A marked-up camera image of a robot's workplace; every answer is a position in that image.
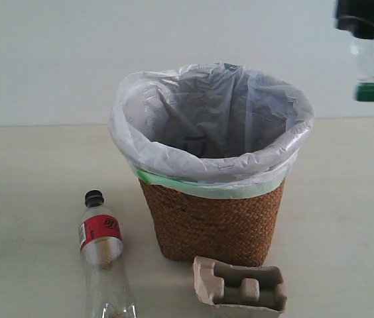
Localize clear bottle red label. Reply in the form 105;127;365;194
78;189;137;317

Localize grey cardboard pulp tray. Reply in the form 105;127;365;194
192;256;287;317

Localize woven brown wicker basket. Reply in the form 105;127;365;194
140;182;284;267

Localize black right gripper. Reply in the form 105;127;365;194
334;0;374;39

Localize white plastic bin liner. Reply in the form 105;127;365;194
109;63;314;199

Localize clear bottle green cap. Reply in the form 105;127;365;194
350;38;374;103

